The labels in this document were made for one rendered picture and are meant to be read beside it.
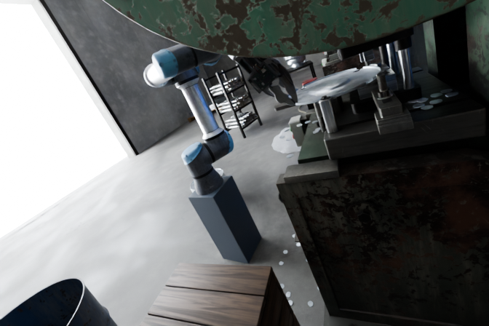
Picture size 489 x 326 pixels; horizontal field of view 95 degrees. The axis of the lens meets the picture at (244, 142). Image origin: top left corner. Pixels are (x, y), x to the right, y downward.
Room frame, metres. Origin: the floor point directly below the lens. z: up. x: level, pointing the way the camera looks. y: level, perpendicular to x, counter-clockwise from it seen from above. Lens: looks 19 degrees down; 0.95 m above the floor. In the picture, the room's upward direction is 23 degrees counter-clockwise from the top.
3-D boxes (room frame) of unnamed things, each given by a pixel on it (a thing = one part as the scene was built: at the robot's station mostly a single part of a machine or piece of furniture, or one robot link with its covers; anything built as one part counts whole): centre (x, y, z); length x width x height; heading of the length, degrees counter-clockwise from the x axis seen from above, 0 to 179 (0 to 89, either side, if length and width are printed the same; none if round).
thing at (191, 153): (1.07, 0.25, 0.62); 0.13 x 0.12 x 0.14; 114
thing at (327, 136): (0.63, -0.43, 0.68); 0.45 x 0.30 x 0.06; 150
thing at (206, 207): (1.06, 0.25, 0.23); 0.18 x 0.18 x 0.45; 53
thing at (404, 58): (0.53, -0.44, 0.81); 0.02 x 0.02 x 0.14
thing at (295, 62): (3.63, -1.28, 0.40); 0.45 x 0.40 x 0.79; 162
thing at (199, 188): (1.06, 0.25, 0.50); 0.15 x 0.15 x 0.10
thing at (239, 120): (3.25, -0.08, 0.47); 0.46 x 0.43 x 0.95; 40
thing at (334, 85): (0.69, -0.32, 0.78); 0.29 x 0.29 x 0.01
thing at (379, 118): (0.48, -0.34, 0.76); 0.17 x 0.06 x 0.10; 150
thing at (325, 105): (0.54, -0.23, 0.75); 0.03 x 0.03 x 0.10; 60
